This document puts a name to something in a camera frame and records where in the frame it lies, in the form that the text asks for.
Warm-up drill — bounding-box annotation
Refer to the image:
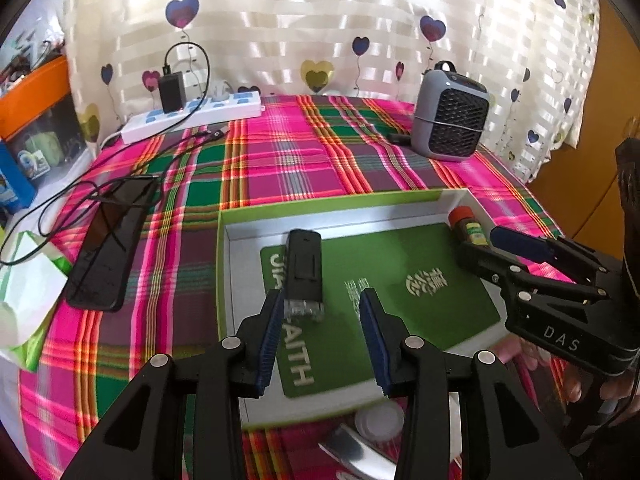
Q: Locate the translucent round jar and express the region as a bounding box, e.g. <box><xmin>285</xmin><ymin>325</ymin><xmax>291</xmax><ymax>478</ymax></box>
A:
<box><xmin>355</xmin><ymin>405</ymin><xmax>406</xmax><ymax>443</ymax></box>

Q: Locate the heart print curtain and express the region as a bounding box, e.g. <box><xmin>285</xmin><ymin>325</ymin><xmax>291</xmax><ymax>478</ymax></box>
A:
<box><xmin>62</xmin><ymin>0</ymin><xmax>601</xmax><ymax>183</ymax></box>

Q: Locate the pink green plaid tablecloth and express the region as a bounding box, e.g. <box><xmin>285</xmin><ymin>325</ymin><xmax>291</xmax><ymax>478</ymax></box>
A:
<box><xmin>17</xmin><ymin>94</ymin><xmax>568</xmax><ymax>480</ymax></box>

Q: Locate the black charger cable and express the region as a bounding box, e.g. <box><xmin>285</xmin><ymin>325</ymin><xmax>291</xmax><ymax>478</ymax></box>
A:
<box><xmin>162</xmin><ymin>41</ymin><xmax>211</xmax><ymax>126</ymax></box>

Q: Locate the grey portable heater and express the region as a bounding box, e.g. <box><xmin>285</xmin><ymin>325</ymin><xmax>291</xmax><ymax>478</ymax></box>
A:
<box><xmin>410</xmin><ymin>60</ymin><xmax>491</xmax><ymax>162</ymax></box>

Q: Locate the silver pen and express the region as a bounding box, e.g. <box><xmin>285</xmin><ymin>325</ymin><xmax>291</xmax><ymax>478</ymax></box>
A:
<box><xmin>317</xmin><ymin>422</ymin><xmax>401</xmax><ymax>480</ymax></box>

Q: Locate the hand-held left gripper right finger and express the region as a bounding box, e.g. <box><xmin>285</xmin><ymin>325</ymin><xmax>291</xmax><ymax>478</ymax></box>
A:
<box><xmin>359</xmin><ymin>287</ymin><xmax>581</xmax><ymax>480</ymax></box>

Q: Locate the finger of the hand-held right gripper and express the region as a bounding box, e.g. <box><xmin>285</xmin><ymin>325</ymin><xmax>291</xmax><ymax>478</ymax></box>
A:
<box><xmin>457</xmin><ymin>241</ymin><xmax>596</xmax><ymax>307</ymax></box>
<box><xmin>490</xmin><ymin>226</ymin><xmax>623</xmax><ymax>291</ymax></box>

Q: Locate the black charger adapter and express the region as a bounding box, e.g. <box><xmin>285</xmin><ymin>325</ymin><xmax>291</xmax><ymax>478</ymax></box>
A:
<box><xmin>159</xmin><ymin>62</ymin><xmax>187</xmax><ymax>113</ymax></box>

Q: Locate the black pocket microscope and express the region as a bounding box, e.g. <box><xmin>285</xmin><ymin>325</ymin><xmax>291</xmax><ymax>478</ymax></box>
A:
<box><xmin>281</xmin><ymin>229</ymin><xmax>327</xmax><ymax>325</ymax></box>

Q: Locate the wooden cabinet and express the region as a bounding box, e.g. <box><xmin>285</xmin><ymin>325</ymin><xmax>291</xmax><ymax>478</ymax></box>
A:
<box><xmin>527</xmin><ymin>0</ymin><xmax>640</xmax><ymax>261</ymax></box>

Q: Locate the green tissue pack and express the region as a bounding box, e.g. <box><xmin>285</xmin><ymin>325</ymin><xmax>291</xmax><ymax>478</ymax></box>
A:
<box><xmin>0</xmin><ymin>230</ymin><xmax>73</xmax><ymax>373</ymax></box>

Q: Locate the person's right hand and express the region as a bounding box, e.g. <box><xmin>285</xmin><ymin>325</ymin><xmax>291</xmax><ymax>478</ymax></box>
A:
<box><xmin>492</xmin><ymin>337</ymin><xmax>640</xmax><ymax>413</ymax></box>

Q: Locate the black smartphone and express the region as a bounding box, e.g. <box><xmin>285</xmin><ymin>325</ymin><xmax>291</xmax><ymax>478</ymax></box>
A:
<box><xmin>66</xmin><ymin>176</ymin><xmax>160</xmax><ymax>312</ymax></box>

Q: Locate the black usb cable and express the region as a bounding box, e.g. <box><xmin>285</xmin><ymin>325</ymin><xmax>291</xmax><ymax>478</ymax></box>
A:
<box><xmin>0</xmin><ymin>127</ymin><xmax>232</xmax><ymax>267</ymax></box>

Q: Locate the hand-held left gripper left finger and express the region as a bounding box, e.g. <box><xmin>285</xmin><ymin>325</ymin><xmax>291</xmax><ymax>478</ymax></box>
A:
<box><xmin>62</xmin><ymin>289</ymin><xmax>286</xmax><ymax>480</ymax></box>

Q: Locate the green cardboard box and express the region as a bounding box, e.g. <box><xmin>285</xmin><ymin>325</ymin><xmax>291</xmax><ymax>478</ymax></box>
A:
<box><xmin>216</xmin><ymin>187</ymin><xmax>521</xmax><ymax>431</ymax></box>

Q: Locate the white power strip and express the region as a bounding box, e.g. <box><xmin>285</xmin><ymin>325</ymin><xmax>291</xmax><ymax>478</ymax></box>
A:
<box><xmin>120</xmin><ymin>91</ymin><xmax>264</xmax><ymax>145</ymax></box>

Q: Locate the orange storage box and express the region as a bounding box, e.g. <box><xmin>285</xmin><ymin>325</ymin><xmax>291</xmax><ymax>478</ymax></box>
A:
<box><xmin>0</xmin><ymin>55</ymin><xmax>88</xmax><ymax>171</ymax></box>

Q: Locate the brown bottle with red cap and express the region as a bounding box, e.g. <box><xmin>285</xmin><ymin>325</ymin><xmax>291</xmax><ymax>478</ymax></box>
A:
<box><xmin>447</xmin><ymin>206</ymin><xmax>491</xmax><ymax>248</ymax></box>

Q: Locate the blue carton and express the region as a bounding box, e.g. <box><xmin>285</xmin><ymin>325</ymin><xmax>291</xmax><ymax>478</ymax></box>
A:
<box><xmin>0</xmin><ymin>140</ymin><xmax>38</xmax><ymax>216</ymax></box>

